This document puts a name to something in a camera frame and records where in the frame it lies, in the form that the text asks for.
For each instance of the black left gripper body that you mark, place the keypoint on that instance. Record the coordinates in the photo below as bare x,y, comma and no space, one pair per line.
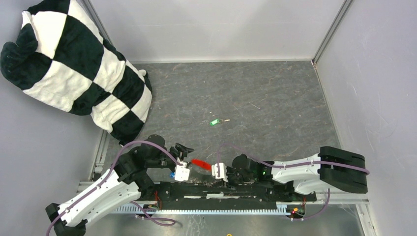
174,153

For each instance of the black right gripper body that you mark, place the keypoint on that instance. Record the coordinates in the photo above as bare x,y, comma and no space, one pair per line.
234,178

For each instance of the metal key holder red handle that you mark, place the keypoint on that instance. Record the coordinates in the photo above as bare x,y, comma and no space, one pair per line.
200,173

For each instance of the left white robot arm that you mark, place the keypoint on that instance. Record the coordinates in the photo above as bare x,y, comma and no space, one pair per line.
126,180

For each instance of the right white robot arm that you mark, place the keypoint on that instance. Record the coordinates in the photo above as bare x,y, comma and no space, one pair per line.
330,168

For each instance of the keys with green tag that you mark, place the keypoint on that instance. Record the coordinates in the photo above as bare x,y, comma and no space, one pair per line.
218,121

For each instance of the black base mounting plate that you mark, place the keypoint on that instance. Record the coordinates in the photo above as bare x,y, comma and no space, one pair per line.
251,195

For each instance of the checkered black white plush cloth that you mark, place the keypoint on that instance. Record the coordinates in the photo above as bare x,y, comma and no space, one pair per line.
61,59

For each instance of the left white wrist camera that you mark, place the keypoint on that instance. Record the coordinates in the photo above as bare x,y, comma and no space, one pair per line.
182,173

